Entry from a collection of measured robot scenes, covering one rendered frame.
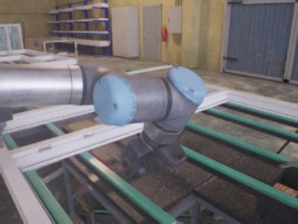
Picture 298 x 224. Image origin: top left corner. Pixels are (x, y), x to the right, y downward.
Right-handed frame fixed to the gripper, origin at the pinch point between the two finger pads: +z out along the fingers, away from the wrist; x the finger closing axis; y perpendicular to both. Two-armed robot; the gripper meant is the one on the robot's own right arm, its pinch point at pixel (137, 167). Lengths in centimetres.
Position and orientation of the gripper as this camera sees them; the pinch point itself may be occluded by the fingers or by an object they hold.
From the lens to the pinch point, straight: 72.6
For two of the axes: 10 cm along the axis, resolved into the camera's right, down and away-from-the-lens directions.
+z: -3.5, 6.7, 6.5
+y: -5.7, -7.1, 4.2
